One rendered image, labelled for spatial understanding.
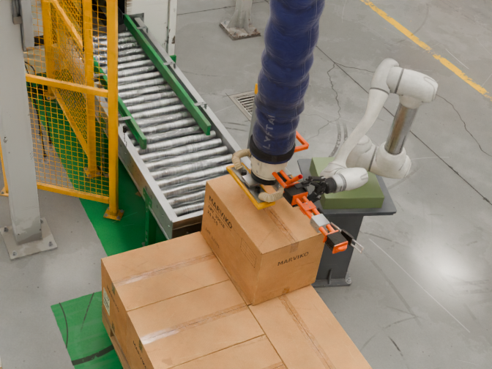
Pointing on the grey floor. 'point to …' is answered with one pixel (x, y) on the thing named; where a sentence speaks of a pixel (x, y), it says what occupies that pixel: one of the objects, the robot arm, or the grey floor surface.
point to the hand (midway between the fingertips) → (296, 195)
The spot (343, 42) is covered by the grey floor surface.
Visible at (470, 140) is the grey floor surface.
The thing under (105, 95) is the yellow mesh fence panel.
